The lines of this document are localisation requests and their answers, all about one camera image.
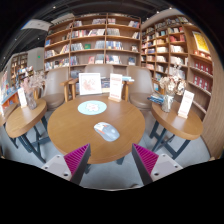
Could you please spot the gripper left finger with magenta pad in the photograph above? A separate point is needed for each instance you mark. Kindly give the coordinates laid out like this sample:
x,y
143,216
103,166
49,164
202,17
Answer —
x,y
71,166

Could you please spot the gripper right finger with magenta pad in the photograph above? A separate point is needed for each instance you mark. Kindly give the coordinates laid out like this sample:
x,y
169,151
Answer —
x,y
152,166

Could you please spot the grey computer mouse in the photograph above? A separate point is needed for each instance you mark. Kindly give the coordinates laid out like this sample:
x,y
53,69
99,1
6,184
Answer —
x,y
107,131

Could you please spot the right wooden side table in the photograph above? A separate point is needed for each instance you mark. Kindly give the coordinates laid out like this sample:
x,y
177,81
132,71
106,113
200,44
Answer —
x,y
169,125

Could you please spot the wooden side table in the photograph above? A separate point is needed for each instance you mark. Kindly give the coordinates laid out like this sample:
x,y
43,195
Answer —
x,y
21,120
169,125

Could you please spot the round wooden centre table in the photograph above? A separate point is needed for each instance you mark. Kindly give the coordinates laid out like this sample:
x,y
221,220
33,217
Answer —
x,y
69,129

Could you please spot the left wooden side table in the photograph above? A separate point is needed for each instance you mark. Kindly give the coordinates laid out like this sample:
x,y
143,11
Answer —
x,y
21,120

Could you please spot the round light blue coaster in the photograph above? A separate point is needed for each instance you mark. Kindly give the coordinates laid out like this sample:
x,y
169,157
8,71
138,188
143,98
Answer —
x,y
92,107

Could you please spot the stack of books right table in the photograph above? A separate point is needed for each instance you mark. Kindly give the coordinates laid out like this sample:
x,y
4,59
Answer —
x,y
157,98

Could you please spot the beige armchair left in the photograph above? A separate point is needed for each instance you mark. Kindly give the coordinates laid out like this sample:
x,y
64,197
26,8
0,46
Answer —
x,y
54,90

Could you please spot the white sign card right table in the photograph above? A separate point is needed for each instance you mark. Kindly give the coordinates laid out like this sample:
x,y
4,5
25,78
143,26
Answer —
x,y
186,103

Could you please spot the white sign card table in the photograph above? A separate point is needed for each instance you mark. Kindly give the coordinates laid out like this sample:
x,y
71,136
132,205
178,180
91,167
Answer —
x,y
186,103
22,97

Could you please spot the beige armchair right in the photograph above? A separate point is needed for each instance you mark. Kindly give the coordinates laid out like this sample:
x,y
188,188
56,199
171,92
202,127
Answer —
x,y
142,87

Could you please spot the white and red sign card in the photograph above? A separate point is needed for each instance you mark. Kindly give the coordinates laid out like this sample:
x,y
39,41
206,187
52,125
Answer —
x,y
115,87

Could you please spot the white sign card left table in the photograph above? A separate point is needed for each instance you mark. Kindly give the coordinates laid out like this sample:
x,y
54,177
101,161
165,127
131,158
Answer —
x,y
22,97

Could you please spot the glass vase dried flowers right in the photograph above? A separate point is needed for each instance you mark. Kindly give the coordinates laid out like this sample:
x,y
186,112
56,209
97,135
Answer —
x,y
172,85

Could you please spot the glass vase dried flowers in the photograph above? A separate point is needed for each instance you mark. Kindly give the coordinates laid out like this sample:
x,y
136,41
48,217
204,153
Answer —
x,y
172,85
30,84

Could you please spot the white framed picture card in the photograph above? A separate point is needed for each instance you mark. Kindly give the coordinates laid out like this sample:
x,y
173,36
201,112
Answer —
x,y
90,83

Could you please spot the glass vase dried flowers left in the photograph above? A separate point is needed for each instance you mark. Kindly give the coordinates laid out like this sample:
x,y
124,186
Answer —
x,y
30,84

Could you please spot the wooden bookshelf far left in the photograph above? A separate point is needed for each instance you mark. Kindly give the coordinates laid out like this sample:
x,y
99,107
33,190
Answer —
x,y
20,68

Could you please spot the wooden bookshelf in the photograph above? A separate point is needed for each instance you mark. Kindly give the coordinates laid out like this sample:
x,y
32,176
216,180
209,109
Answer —
x,y
167,40
102,38
20,68

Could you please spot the wooden bookshelf right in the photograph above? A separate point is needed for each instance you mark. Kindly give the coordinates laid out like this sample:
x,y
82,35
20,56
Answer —
x,y
167,40

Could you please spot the wooden bookshelf centre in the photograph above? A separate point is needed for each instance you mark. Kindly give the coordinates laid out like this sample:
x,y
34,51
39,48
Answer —
x,y
102,38

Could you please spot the yellow poster on shelf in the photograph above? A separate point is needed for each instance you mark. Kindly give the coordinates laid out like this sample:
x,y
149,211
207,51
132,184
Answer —
x,y
201,43

